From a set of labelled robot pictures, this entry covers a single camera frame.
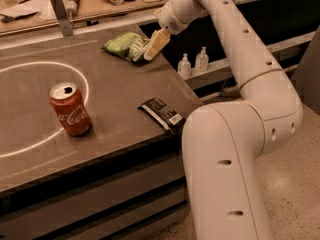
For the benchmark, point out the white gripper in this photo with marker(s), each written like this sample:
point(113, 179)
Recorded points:
point(170, 20)

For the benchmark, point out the green jalapeno chip bag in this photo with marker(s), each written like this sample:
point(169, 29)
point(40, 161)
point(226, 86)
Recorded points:
point(128, 45)

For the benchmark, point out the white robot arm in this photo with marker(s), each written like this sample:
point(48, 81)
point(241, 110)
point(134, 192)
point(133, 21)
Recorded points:
point(220, 141)

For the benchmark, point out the red coke can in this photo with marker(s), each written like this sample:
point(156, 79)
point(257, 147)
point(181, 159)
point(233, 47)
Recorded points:
point(67, 102)

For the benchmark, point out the clear sanitizer bottle left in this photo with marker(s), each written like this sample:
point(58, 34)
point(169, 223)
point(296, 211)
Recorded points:
point(184, 67)

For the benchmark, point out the clear sanitizer bottle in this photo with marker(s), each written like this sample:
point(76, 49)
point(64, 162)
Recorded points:
point(202, 60)
point(184, 67)

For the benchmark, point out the clear sanitizer bottle right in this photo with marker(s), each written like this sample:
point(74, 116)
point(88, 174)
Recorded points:
point(202, 60)

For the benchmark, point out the black snack bar wrapper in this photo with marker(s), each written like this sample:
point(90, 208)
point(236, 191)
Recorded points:
point(162, 114)

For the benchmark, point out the white papers on desk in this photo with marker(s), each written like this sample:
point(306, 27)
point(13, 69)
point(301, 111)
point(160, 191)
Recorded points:
point(41, 9)

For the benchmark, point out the grey metal bracket left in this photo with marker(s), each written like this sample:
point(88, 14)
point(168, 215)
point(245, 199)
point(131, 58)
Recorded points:
point(62, 17)

